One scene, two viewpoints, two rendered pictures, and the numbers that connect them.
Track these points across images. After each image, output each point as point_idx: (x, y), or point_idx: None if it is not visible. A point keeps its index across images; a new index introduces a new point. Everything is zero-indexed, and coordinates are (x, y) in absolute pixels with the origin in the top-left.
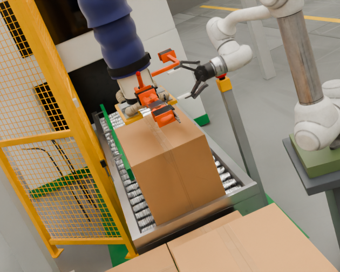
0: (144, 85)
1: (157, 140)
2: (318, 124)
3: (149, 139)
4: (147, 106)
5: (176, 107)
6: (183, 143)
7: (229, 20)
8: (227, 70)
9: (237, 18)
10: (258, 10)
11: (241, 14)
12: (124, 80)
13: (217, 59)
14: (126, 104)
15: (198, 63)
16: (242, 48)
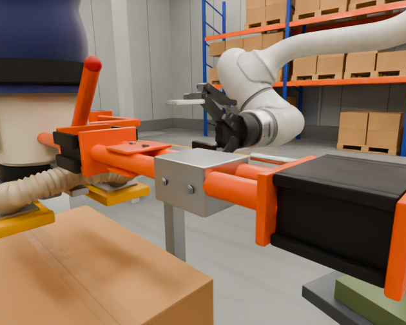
0: None
1: (73, 288)
2: None
3: (43, 284)
4: (127, 173)
5: (94, 211)
6: (167, 307)
7: (284, 48)
8: (272, 140)
9: (309, 44)
10: (379, 25)
11: (324, 35)
12: (12, 106)
13: (262, 111)
14: None
15: (231, 108)
16: (294, 108)
